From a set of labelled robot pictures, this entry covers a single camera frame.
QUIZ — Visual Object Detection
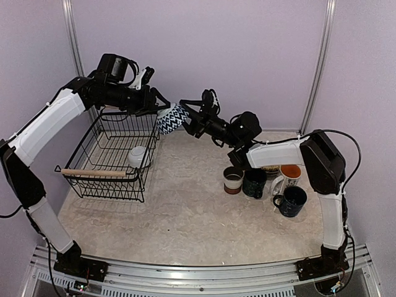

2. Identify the woven bamboo plate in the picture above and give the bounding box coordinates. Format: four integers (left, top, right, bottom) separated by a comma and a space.
262, 165, 280, 174

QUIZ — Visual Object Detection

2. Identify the plain white bowl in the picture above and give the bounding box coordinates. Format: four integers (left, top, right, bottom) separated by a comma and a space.
127, 146, 151, 168

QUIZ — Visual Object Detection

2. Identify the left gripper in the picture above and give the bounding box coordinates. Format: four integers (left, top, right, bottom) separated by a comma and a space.
98, 82, 171, 116

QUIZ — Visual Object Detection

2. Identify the left aluminium frame post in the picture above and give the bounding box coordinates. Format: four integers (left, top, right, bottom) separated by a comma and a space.
61, 0, 98, 124

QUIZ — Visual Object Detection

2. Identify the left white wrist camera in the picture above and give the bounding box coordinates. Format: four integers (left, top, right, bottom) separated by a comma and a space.
128, 66, 155, 90

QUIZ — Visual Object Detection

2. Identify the navy blue ceramic mug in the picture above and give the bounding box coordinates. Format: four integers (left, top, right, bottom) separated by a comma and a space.
272, 186, 308, 218

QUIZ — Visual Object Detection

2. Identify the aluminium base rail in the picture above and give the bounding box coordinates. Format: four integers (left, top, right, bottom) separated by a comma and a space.
21, 241, 381, 297

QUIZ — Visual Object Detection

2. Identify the black wire dish rack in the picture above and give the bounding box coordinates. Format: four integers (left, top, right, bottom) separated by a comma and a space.
55, 110, 160, 202

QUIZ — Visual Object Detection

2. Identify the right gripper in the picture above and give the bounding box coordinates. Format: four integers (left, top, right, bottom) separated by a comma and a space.
174, 99, 241, 148

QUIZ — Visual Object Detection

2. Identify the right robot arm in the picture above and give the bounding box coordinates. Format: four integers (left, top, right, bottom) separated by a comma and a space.
180, 99, 347, 275

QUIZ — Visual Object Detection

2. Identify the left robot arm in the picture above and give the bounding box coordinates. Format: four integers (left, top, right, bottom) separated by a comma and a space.
1, 77, 170, 275

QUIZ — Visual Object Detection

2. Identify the brown striped ceramic cup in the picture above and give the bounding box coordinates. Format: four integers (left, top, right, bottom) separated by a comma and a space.
223, 166, 244, 195

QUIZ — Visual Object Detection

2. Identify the dark green ceramic mug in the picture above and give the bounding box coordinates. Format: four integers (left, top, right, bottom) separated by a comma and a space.
242, 168, 267, 199

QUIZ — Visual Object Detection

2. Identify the right aluminium frame post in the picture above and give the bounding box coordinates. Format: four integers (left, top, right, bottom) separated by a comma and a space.
299, 0, 337, 134

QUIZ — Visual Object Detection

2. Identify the blue patterned white bowl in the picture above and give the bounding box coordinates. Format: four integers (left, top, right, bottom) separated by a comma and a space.
157, 103, 189, 135

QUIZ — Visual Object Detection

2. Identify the white floral print mug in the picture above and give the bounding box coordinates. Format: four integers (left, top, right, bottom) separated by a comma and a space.
270, 165, 301, 196

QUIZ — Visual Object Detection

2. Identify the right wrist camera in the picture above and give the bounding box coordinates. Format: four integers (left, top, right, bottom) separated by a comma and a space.
201, 88, 221, 115

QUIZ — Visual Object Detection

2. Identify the aluminium frame post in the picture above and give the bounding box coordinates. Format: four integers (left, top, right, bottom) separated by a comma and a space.
61, 0, 98, 124
299, 0, 337, 134

